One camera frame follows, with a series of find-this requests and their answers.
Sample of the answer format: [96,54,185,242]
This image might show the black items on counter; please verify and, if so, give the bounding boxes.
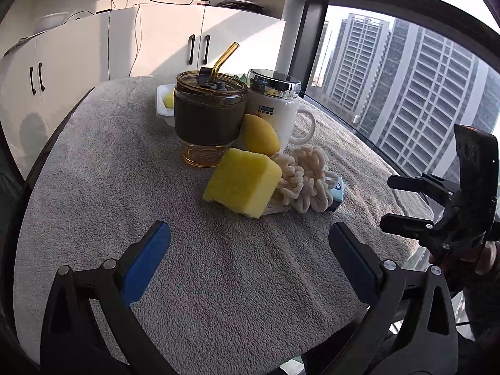
[217,0,267,14]

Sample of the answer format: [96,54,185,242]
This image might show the small yellow sponge block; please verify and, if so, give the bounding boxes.
[163,91,175,109]

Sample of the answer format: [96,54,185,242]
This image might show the cream knotted rope toy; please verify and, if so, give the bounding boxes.
[263,145,339,215]

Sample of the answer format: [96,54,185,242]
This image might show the light blue tissue pack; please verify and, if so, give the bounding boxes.
[327,176,344,212]

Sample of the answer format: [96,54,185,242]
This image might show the yellow egg-shaped sponge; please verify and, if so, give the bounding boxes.
[241,113,281,156]

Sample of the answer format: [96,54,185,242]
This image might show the dark glass cup with straw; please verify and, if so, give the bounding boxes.
[174,42,248,168]

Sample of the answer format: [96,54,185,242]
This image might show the white lower cabinet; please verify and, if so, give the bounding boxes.
[1,4,286,176]

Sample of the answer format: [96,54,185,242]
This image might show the large yellow sponge block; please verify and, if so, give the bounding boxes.
[202,148,282,218]

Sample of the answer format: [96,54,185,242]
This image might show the green cloth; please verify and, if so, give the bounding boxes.
[237,73,250,86]

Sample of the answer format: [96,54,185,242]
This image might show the grey towel mat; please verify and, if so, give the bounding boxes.
[13,76,433,374]

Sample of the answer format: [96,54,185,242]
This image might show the person's right hand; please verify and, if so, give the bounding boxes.
[427,239,500,276]

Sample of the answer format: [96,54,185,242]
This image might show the white bowl on counter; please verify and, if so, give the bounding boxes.
[34,12,69,33]

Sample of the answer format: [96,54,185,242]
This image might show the white plastic tray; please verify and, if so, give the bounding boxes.
[155,84,175,127]

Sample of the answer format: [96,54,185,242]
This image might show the white mug with chrome lid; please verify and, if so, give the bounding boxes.
[246,69,316,152]

